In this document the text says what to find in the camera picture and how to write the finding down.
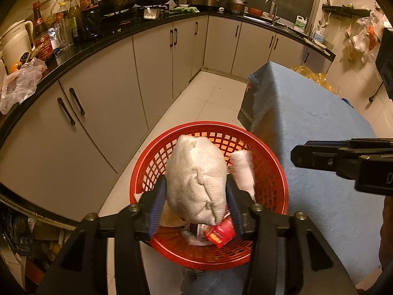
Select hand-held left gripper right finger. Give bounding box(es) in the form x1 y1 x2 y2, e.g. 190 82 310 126
225 175 358 295

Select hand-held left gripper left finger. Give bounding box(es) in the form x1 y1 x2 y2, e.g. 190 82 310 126
35 175 168 295

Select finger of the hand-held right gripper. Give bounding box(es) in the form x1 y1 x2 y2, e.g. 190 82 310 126
291 140 353 173

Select red wrapper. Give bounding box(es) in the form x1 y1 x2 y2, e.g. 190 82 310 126
204 217 237 248

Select small white cloth wad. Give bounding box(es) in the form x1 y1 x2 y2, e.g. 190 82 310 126
229 150 257 203

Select large white cloth wad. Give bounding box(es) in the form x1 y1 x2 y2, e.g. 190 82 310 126
166 134 228 225

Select red plastic basket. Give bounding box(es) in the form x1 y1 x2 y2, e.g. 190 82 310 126
129 121 289 271

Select person's right hand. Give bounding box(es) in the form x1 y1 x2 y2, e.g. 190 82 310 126
378 195 393 268

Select blue towel table cover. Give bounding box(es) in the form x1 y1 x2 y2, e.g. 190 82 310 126
181 61 387 295

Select yellow plastic bag pile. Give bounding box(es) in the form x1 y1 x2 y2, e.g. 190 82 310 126
290 65 338 94

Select cutting board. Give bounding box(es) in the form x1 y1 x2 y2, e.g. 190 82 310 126
302 37 332 57

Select row of grey cabinet doors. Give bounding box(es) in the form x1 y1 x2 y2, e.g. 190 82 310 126
0 15 334 222

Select hanging plastic bags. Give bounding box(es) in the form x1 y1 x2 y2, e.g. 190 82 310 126
344 9 386 63

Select white jug green label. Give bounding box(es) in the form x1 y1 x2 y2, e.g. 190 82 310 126
293 15 308 33

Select steel faucet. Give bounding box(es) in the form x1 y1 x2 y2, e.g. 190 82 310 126
265 0 279 25

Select black kitchen countertop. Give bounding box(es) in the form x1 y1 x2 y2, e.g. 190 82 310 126
0 11 337 136

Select dark cooking pot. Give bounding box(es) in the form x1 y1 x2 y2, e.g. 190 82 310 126
226 0 248 14

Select white plastic bag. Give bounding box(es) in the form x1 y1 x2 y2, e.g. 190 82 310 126
0 58 48 115

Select black gas stove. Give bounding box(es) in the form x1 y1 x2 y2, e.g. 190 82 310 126
101 6 172 27

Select blue label water bottle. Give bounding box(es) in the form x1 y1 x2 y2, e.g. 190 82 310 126
47 28 61 57

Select steel pot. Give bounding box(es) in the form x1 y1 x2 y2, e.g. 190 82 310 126
187 0 222 10

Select chopsticks bundle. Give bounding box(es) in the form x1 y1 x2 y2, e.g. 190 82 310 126
28 44 43 63

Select green cloth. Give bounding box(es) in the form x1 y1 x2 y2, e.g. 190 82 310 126
170 5 199 13

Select red label sauce bottle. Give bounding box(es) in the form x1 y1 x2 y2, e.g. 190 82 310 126
32 1 56 61

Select clear glass bottle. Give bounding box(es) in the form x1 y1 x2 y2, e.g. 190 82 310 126
55 2 70 48

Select olive glass bottle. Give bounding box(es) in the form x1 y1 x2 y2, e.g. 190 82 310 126
68 0 82 44

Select black frying pan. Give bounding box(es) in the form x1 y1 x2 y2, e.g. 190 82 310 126
98 0 139 14

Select large yellow-cap dark bottle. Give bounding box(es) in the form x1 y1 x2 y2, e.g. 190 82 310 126
79 0 100 39

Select white electric kettle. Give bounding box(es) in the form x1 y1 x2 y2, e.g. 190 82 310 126
0 19 34 74

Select black power cable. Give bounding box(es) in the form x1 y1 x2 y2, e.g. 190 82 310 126
368 81 383 103

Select black wall hook rack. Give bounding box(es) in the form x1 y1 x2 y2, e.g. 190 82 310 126
322 4 372 22

